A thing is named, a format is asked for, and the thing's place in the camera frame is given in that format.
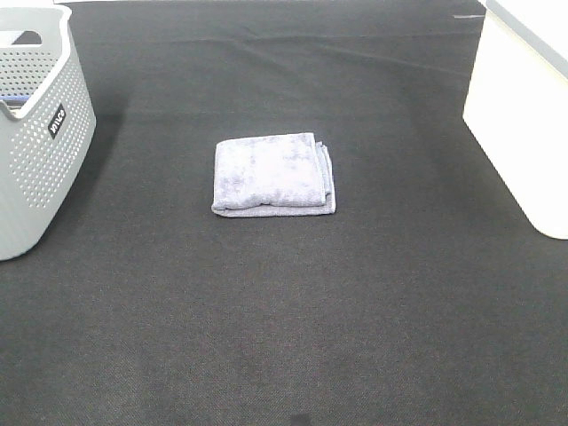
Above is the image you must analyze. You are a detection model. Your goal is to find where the black fabric table mat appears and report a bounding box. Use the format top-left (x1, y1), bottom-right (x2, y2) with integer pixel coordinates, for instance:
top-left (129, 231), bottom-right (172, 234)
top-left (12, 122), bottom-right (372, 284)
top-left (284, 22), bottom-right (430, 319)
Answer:
top-left (1, 1), bottom-right (567, 425)

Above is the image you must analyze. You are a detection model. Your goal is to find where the white storage bin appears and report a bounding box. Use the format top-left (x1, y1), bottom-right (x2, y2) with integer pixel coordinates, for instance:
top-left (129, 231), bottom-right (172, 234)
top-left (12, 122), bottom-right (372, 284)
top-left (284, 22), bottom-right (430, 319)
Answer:
top-left (463, 1), bottom-right (567, 240)

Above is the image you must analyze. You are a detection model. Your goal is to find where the blue towel in basket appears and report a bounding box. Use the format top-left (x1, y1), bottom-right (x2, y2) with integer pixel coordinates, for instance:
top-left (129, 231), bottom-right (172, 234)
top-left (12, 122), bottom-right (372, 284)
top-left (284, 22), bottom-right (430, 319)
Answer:
top-left (0, 95), bottom-right (30, 109)

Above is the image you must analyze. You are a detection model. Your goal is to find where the lavender towel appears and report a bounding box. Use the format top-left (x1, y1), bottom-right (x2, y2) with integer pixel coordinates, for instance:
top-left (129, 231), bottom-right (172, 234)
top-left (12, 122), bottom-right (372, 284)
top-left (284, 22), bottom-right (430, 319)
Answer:
top-left (211, 132), bottom-right (336, 217)

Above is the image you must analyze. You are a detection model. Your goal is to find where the grey perforated laundry basket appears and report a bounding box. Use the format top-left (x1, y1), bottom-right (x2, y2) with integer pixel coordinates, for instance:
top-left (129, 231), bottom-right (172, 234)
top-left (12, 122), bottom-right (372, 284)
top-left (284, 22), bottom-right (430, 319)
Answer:
top-left (1, 1), bottom-right (96, 261)

